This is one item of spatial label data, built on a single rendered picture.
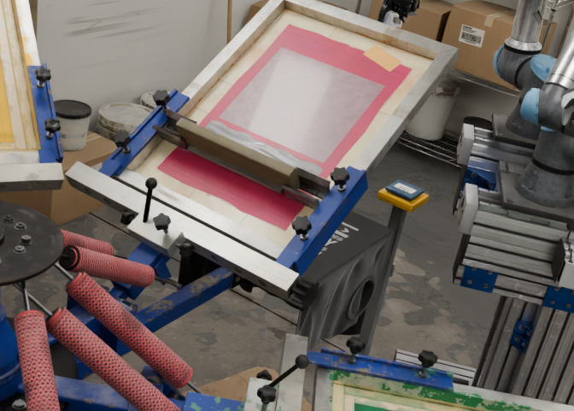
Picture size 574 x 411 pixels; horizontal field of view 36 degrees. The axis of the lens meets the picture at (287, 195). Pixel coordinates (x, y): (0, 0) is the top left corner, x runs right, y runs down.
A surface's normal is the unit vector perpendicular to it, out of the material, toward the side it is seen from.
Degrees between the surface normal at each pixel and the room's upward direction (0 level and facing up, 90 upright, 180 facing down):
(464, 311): 0
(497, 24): 87
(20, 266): 0
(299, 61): 32
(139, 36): 90
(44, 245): 0
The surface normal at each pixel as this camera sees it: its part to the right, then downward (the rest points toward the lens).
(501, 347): -0.17, 0.40
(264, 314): 0.18, -0.88
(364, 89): -0.15, -0.61
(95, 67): 0.81, 0.38
